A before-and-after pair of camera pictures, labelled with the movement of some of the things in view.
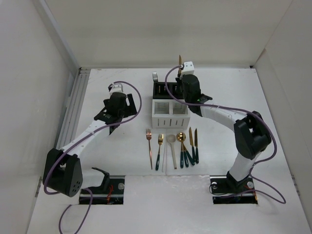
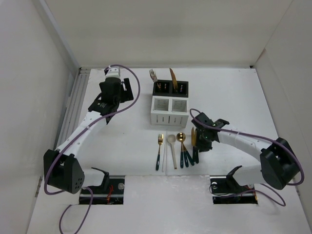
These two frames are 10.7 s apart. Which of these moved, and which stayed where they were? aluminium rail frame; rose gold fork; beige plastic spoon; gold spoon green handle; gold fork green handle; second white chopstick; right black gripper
Moved: rose gold fork; right black gripper
Stayed: gold fork green handle; second white chopstick; aluminium rail frame; gold spoon green handle; beige plastic spoon
